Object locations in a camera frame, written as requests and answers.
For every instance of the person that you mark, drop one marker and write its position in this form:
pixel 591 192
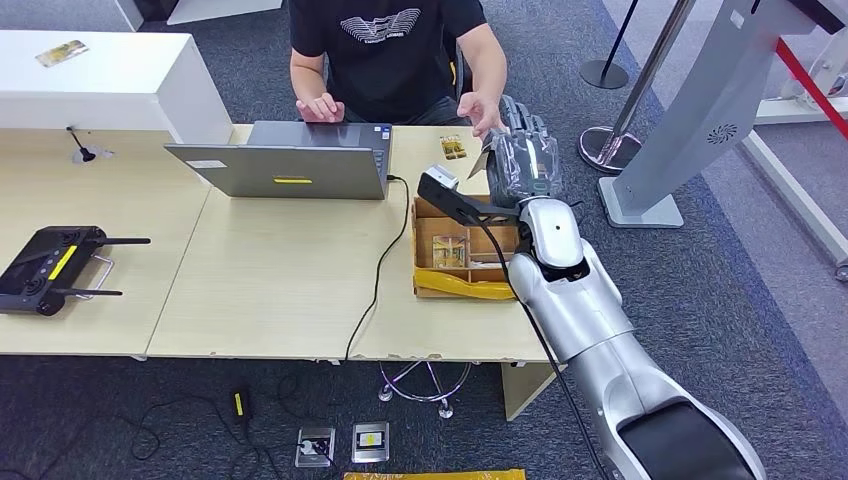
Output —
pixel 387 73

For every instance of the black stanchion post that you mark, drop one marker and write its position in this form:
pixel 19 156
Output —
pixel 603 75

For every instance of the white frame rail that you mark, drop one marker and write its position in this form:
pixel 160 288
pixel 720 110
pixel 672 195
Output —
pixel 792 192

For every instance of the light wooden desk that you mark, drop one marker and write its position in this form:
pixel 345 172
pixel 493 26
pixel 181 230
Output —
pixel 99 199
pixel 285 278

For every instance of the chrome stanchion post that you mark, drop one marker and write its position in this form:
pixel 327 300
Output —
pixel 608 151

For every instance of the closed floor socket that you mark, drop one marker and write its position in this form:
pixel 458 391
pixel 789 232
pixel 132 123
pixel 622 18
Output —
pixel 370 442

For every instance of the chrome stool base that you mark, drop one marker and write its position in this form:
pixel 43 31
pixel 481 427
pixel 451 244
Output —
pixel 445 411

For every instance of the black office chair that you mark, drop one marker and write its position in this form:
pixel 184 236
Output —
pixel 464 73

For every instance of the grey kiosk stand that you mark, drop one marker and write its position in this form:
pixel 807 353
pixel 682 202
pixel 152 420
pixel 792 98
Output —
pixel 697 119

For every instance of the white platform frame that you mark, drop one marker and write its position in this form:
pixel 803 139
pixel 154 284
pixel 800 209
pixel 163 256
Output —
pixel 788 110

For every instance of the red barrier belt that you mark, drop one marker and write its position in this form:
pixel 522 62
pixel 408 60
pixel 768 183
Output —
pixel 806 78

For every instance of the person's left hand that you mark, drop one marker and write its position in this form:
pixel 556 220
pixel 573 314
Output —
pixel 484 112

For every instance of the person's ID card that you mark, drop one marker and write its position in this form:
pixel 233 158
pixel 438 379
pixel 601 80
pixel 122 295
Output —
pixel 453 147

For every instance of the black power adapter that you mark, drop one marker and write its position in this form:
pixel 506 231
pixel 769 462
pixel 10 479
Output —
pixel 241 404

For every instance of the white counter cabinet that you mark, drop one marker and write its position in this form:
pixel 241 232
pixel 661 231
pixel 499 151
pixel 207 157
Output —
pixel 99 86

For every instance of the floor socket with plug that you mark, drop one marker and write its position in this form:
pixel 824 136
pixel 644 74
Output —
pixel 315 447

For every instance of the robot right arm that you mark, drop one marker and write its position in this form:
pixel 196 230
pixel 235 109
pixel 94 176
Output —
pixel 596 344

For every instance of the gold patterned card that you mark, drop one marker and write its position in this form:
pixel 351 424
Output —
pixel 449 252
pixel 61 54

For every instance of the wide yellow tape strip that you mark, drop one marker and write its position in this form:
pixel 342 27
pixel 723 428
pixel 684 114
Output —
pixel 434 476

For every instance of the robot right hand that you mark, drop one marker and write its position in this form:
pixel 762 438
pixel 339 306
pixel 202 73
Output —
pixel 523 166

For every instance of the wooden divided box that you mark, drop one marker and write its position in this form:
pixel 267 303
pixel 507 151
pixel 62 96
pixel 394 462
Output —
pixel 437 232

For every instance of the white panel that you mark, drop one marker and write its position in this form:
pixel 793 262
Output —
pixel 222 8

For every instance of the black remote controller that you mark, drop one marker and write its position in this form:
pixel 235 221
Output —
pixel 42 268

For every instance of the white card stack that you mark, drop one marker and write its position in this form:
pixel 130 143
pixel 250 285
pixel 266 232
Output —
pixel 487 265

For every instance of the grey laptop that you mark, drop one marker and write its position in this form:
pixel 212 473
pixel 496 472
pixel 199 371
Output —
pixel 294 172

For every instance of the person's right hand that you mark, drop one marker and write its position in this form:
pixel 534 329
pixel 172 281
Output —
pixel 321 110

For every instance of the black camera bracket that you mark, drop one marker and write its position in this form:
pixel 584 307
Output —
pixel 464 206

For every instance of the person's left forearm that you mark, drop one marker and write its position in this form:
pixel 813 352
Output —
pixel 487 63

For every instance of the room key card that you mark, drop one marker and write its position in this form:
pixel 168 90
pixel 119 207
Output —
pixel 480 161

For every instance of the person's right forearm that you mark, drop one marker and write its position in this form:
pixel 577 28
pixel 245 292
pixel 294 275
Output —
pixel 306 78

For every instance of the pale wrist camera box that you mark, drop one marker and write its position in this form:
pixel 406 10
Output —
pixel 442 177

